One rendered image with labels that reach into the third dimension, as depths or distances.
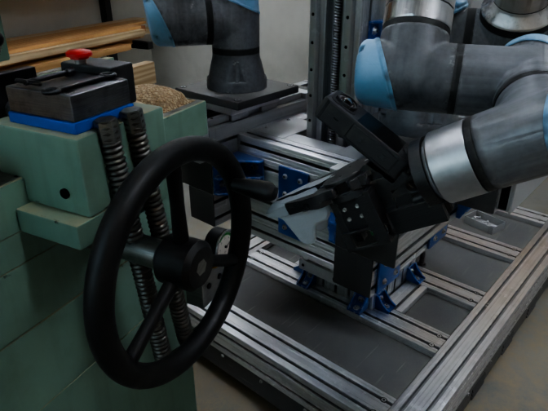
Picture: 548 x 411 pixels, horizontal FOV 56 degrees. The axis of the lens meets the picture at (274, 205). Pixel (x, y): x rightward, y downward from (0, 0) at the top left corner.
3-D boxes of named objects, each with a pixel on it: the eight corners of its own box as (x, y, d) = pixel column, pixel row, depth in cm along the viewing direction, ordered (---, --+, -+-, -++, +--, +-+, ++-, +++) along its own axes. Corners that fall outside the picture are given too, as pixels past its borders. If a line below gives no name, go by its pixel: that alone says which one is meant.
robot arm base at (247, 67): (236, 76, 140) (236, 38, 136) (279, 85, 131) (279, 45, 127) (194, 86, 130) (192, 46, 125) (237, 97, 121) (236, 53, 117)
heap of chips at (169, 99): (164, 113, 81) (162, 95, 80) (103, 103, 86) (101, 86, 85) (196, 100, 88) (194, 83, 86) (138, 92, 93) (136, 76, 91)
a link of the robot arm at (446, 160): (456, 130, 46) (470, 108, 53) (408, 148, 49) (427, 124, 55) (488, 205, 47) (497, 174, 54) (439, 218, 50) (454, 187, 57)
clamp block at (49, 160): (87, 220, 55) (72, 141, 51) (2, 196, 61) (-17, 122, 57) (172, 172, 67) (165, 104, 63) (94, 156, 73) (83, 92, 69)
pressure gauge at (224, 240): (218, 279, 91) (215, 239, 87) (200, 273, 92) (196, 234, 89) (236, 262, 96) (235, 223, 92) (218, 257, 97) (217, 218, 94)
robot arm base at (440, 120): (400, 110, 111) (406, 64, 107) (470, 125, 102) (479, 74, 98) (363, 126, 101) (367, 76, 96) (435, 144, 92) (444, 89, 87)
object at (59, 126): (76, 135, 53) (66, 81, 50) (3, 121, 57) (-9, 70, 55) (157, 104, 63) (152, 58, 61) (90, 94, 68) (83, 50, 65)
